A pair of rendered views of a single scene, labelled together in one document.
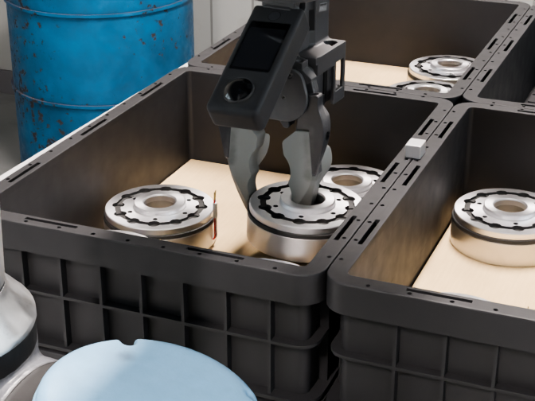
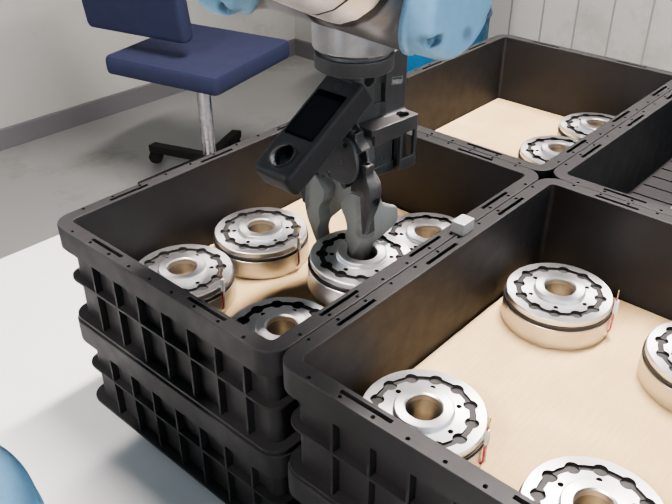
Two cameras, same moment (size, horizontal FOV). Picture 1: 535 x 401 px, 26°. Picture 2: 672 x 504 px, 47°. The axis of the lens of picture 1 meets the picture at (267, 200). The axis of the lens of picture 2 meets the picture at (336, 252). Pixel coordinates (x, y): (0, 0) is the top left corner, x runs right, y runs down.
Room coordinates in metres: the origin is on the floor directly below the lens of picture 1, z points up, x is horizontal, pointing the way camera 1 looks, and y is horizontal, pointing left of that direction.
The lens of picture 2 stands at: (0.31, -0.23, 1.30)
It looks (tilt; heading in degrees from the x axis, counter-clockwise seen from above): 32 degrees down; 20
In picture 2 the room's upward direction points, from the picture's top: straight up
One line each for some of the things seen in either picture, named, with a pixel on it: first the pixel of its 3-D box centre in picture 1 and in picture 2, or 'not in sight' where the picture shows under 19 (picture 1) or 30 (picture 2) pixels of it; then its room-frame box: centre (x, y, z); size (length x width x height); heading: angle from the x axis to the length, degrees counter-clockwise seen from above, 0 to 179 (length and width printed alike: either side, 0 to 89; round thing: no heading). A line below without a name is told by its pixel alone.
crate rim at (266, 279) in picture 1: (235, 161); (310, 206); (0.94, 0.03, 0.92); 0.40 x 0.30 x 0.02; 158
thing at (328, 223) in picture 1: (306, 205); (361, 257); (0.91, -0.03, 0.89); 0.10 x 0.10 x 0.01
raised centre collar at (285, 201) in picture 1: (307, 200); (361, 253); (0.91, -0.03, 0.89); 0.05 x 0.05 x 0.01
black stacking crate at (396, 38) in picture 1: (370, 82); (513, 133); (1.31, -0.12, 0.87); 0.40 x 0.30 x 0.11; 158
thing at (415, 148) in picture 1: (415, 148); (462, 224); (0.93, -0.13, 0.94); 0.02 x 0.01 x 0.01; 158
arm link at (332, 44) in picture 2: not in sight; (352, 27); (0.95, -0.01, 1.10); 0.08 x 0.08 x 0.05
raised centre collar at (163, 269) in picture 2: not in sight; (182, 268); (0.87, 0.14, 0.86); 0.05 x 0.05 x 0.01
